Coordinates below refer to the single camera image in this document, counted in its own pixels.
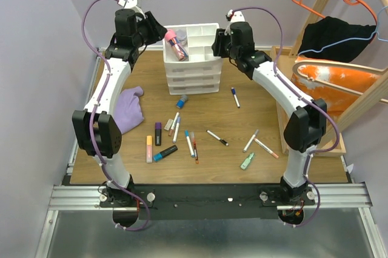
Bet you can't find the pink cap pencil tube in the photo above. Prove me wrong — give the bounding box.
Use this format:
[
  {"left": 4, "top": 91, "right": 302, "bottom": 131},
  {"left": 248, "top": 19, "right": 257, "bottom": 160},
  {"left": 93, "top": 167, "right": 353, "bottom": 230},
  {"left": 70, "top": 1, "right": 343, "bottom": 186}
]
[{"left": 164, "top": 29, "right": 189, "bottom": 61}]

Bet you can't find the white plastic drawer organizer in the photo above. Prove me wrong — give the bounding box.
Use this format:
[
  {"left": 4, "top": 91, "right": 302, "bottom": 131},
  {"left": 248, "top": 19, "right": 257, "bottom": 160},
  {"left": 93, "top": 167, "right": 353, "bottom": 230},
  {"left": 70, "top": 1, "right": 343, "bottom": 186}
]
[{"left": 163, "top": 23, "right": 222, "bottom": 95}]

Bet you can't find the black cap white marker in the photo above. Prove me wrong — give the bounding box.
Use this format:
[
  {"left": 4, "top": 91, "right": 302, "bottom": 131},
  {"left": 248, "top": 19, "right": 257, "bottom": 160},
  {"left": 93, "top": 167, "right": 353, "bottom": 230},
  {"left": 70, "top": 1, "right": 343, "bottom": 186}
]
[{"left": 206, "top": 130, "right": 229, "bottom": 146}]

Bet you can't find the clear jar of paperclips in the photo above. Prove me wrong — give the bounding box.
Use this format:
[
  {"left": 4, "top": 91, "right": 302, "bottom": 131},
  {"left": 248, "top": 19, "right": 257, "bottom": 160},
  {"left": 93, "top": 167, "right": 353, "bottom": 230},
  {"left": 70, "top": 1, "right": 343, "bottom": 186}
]
[{"left": 175, "top": 29, "right": 187, "bottom": 45}]

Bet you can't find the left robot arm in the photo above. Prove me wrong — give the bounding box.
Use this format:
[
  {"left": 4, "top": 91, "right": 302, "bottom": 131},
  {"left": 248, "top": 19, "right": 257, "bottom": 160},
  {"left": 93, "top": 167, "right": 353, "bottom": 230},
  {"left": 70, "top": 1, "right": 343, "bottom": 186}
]
[{"left": 72, "top": 8, "right": 167, "bottom": 207}]

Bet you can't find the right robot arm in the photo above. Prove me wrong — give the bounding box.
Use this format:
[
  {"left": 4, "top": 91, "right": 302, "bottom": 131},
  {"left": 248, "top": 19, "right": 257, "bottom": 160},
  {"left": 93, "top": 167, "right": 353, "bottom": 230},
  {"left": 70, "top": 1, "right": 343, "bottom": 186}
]
[{"left": 212, "top": 22, "right": 327, "bottom": 205}]

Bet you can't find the blue cap white marker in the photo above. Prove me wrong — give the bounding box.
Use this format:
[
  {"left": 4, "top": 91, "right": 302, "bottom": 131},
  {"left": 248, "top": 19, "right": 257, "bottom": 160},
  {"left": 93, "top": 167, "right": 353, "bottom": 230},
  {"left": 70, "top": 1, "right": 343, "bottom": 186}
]
[{"left": 231, "top": 87, "right": 241, "bottom": 108}]

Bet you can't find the light blue white pen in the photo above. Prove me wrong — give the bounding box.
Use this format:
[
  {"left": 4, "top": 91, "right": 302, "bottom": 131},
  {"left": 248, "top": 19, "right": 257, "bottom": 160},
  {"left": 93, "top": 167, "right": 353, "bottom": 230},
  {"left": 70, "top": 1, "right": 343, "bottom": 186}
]
[{"left": 172, "top": 117, "right": 181, "bottom": 144}]

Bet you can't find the purple cloth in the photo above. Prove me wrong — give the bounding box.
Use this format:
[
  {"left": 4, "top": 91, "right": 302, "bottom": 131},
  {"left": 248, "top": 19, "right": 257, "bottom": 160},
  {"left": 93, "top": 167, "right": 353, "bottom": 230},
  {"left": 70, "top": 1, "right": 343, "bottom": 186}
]
[{"left": 113, "top": 86, "right": 144, "bottom": 134}]

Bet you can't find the black garment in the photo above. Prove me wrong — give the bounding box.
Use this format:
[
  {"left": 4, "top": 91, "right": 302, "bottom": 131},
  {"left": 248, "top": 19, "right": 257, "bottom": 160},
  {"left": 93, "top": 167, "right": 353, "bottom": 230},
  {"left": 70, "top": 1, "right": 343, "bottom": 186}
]
[{"left": 298, "top": 15, "right": 378, "bottom": 64}]

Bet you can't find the blue cap white pen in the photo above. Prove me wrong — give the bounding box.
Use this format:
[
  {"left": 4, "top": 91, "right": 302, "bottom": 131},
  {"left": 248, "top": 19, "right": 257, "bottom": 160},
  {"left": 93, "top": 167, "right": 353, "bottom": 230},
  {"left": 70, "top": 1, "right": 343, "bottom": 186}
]
[{"left": 184, "top": 130, "right": 195, "bottom": 157}]

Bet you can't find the salmon tip white pen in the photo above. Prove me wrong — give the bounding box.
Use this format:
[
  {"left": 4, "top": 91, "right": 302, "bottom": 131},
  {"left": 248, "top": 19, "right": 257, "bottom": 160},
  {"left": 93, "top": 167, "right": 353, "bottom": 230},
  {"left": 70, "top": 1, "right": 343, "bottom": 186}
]
[{"left": 169, "top": 112, "right": 180, "bottom": 136}]

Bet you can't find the purple black highlighter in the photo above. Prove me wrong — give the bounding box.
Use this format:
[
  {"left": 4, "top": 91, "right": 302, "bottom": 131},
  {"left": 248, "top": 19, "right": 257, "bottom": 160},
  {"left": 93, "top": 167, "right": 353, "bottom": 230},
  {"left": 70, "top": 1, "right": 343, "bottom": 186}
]
[{"left": 155, "top": 122, "right": 162, "bottom": 146}]

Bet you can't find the grey white marker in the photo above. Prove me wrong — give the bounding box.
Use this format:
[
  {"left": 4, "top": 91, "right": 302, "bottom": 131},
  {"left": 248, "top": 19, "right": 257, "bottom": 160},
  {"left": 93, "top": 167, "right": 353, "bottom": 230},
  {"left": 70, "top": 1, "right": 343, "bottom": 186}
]
[{"left": 242, "top": 129, "right": 259, "bottom": 153}]

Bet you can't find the orange pink highlighter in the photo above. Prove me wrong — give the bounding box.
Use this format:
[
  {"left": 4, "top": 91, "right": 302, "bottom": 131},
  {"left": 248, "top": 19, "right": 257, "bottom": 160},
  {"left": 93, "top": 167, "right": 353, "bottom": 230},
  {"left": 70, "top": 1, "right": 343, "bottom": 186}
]
[{"left": 146, "top": 135, "right": 153, "bottom": 164}]

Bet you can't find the wooden hanger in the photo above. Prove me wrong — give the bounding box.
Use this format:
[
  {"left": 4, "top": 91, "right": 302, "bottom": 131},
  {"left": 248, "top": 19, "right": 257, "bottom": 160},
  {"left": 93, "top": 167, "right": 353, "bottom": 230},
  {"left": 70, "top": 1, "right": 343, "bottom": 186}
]
[{"left": 291, "top": 58, "right": 387, "bottom": 97}]

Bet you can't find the orange white tie-dye garment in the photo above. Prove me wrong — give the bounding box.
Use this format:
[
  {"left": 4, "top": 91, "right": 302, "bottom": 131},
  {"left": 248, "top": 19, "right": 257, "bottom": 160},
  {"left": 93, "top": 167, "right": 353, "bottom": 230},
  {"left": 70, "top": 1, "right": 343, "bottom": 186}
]
[{"left": 291, "top": 56, "right": 386, "bottom": 119}]

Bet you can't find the orange red pen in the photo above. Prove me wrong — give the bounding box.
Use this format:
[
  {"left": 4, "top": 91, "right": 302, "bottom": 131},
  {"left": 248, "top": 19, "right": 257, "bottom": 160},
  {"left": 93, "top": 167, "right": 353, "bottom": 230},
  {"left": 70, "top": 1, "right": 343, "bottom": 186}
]
[{"left": 190, "top": 131, "right": 199, "bottom": 164}]

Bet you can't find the green stapler remover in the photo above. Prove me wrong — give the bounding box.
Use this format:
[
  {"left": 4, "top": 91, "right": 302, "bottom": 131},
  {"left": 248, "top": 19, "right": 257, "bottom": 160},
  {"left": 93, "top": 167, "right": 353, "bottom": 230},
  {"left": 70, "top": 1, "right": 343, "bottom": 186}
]
[{"left": 240, "top": 152, "right": 255, "bottom": 170}]

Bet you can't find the pink white marker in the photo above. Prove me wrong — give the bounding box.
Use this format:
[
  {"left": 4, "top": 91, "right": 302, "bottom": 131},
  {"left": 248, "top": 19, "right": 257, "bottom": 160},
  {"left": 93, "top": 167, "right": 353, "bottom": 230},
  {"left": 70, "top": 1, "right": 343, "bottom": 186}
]
[{"left": 254, "top": 138, "right": 279, "bottom": 159}]

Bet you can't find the blue black highlighter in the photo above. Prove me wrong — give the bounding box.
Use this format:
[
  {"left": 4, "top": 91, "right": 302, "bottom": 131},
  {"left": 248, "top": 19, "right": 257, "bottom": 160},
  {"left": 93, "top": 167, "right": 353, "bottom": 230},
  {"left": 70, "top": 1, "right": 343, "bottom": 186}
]
[{"left": 153, "top": 145, "right": 178, "bottom": 162}]

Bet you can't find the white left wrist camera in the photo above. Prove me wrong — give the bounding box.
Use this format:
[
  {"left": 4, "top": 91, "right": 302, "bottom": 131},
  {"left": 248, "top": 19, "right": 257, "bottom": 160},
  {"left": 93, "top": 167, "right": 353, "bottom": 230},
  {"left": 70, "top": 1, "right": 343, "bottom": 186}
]
[{"left": 118, "top": 0, "right": 144, "bottom": 15}]

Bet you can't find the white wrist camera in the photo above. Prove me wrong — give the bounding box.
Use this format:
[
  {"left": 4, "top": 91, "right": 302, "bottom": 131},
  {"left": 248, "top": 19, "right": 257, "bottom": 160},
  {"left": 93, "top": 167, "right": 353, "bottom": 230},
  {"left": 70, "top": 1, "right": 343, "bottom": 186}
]
[
  {"left": 118, "top": 0, "right": 144, "bottom": 15},
  {"left": 226, "top": 10, "right": 246, "bottom": 24}
]

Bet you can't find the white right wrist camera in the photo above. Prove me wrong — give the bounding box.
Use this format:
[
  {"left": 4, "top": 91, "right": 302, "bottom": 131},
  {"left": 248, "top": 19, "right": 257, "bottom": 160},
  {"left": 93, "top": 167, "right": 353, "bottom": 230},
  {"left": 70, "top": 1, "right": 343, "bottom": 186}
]
[{"left": 226, "top": 10, "right": 246, "bottom": 24}]

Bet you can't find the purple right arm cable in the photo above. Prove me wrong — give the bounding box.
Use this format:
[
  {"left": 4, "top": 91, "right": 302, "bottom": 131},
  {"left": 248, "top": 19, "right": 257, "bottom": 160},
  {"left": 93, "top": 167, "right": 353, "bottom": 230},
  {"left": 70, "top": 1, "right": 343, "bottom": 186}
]
[{"left": 232, "top": 6, "right": 339, "bottom": 228}]

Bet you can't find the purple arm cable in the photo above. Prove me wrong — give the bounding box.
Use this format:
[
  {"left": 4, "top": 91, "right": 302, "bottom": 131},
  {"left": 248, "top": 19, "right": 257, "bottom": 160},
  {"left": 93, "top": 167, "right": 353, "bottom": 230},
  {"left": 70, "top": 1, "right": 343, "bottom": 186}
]
[
  {"left": 232, "top": 6, "right": 339, "bottom": 228},
  {"left": 82, "top": 0, "right": 151, "bottom": 231}
]

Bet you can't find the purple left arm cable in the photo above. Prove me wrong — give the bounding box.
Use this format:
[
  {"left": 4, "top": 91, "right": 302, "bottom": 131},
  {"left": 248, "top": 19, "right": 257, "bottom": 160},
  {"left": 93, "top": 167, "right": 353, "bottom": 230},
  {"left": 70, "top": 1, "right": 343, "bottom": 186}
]
[{"left": 82, "top": 0, "right": 151, "bottom": 231}]

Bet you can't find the light blue wire hanger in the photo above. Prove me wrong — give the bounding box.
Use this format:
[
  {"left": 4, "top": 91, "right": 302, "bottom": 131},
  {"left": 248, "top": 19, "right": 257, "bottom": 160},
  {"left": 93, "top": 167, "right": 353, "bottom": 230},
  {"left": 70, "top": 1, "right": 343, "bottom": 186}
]
[{"left": 301, "top": 5, "right": 388, "bottom": 55}]

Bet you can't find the wooden clothes rack frame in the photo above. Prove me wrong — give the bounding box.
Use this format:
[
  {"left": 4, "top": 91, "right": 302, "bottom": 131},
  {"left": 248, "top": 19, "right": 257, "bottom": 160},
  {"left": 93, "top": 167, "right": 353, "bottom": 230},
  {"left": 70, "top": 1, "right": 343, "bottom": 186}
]
[{"left": 290, "top": 0, "right": 387, "bottom": 151}]

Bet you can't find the aluminium frame rail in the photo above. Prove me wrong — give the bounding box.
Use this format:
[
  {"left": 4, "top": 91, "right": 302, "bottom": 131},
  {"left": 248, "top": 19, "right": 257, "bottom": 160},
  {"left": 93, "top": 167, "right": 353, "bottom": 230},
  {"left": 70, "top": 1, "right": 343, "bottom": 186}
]
[{"left": 36, "top": 183, "right": 387, "bottom": 257}]

